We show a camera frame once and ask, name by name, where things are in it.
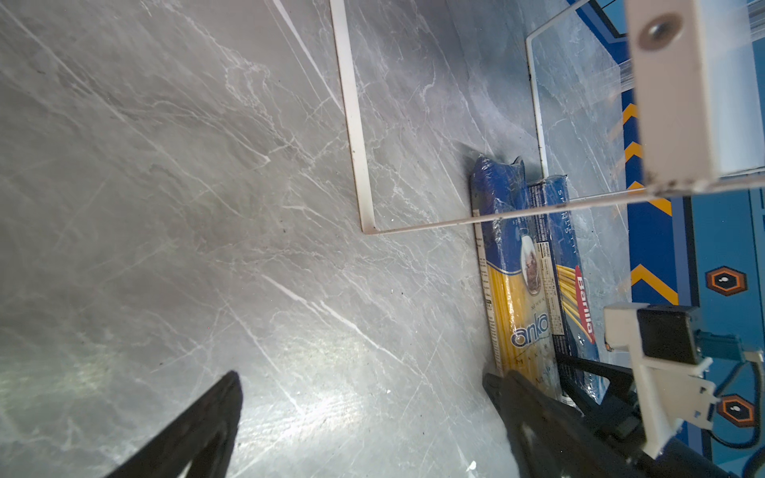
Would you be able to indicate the dark blue Barilla spaghetti box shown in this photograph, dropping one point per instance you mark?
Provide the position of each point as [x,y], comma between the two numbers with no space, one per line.
[573,327]

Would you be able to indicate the blue yellow spaghetti bag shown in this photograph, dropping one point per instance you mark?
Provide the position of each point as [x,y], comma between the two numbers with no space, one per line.
[511,274]

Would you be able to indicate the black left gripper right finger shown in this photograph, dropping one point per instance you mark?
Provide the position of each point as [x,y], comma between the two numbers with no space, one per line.
[548,438]

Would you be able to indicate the white two-tier metal shelf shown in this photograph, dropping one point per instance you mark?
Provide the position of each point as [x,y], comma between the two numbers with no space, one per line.
[695,78]

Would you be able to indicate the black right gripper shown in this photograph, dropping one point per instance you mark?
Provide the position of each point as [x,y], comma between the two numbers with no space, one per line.
[644,408]

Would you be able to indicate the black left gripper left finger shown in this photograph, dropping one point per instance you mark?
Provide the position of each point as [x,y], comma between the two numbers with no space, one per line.
[199,443]

